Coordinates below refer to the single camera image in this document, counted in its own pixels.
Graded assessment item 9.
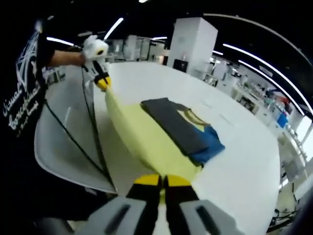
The ceiling light strip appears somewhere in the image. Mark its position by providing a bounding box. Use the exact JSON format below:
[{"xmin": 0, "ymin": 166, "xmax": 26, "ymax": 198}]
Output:
[
  {"xmin": 223, "ymin": 43, "xmax": 313, "ymax": 116},
  {"xmin": 238, "ymin": 60, "xmax": 300, "ymax": 111}
]

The yellow grey blue garment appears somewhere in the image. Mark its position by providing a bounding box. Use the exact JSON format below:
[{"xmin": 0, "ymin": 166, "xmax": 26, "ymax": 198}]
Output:
[{"xmin": 104, "ymin": 87, "xmax": 226, "ymax": 183}]

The blue storage box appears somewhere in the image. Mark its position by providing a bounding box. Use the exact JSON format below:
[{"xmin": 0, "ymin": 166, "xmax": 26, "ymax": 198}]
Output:
[{"xmin": 277, "ymin": 114, "xmax": 289, "ymax": 128}]

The white cabinet counter row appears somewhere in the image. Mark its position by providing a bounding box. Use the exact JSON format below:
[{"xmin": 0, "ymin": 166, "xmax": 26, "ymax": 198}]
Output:
[{"xmin": 195, "ymin": 61, "xmax": 306, "ymax": 138}]

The black box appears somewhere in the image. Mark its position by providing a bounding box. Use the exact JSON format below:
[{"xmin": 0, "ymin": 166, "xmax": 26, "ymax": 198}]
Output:
[{"xmin": 173, "ymin": 59, "xmax": 189, "ymax": 71}]

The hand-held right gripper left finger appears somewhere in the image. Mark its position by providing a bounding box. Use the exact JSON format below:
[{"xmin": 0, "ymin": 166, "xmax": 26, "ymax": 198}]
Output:
[{"xmin": 73, "ymin": 173, "xmax": 163, "ymax": 235}]

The black cable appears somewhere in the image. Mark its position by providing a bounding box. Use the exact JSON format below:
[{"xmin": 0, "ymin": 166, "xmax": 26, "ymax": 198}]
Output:
[
  {"xmin": 81, "ymin": 66, "xmax": 117, "ymax": 193},
  {"xmin": 45, "ymin": 99, "xmax": 116, "ymax": 193}
]

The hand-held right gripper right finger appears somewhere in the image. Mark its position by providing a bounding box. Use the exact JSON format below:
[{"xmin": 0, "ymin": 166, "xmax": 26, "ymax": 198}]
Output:
[{"xmin": 163, "ymin": 173, "xmax": 237, "ymax": 235}]

